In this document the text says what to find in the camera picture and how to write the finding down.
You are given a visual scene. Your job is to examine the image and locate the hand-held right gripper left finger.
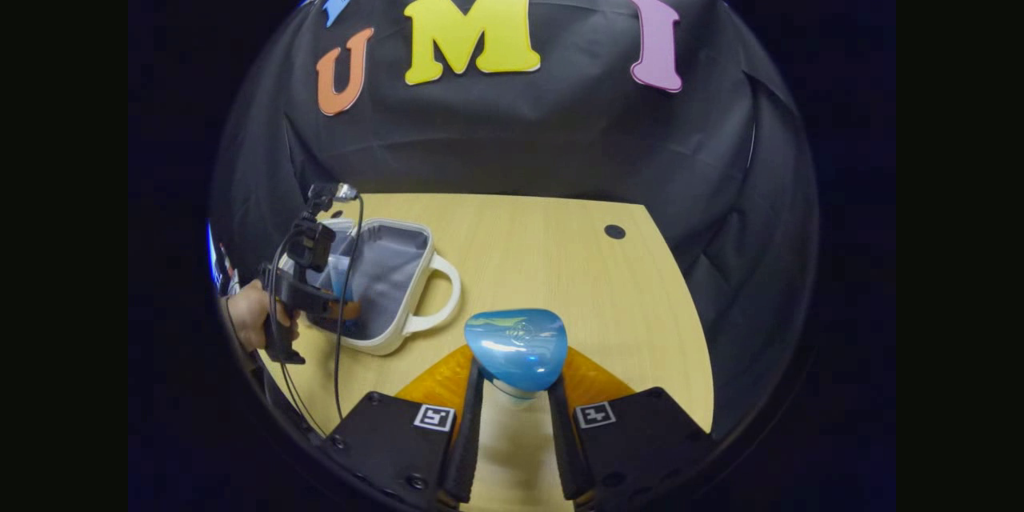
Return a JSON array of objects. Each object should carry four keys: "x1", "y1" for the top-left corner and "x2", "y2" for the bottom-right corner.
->
[{"x1": 324, "y1": 344, "x2": 487, "y2": 508}]

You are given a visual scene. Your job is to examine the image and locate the black backdrop cloth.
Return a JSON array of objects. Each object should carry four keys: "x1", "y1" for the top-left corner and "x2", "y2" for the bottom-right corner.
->
[{"x1": 210, "y1": 0, "x2": 818, "y2": 441}]

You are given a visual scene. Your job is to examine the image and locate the teal tube with blue cap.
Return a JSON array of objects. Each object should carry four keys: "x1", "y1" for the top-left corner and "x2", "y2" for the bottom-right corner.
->
[{"x1": 464, "y1": 308, "x2": 570, "y2": 405}]

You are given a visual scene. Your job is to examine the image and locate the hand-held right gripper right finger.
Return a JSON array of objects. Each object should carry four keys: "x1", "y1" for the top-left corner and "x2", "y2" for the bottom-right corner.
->
[{"x1": 546, "y1": 346, "x2": 714, "y2": 505}]

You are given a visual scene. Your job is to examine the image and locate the white suitcase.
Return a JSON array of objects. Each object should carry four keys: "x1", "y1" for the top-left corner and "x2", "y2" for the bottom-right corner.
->
[{"x1": 308, "y1": 218, "x2": 463, "y2": 357}]

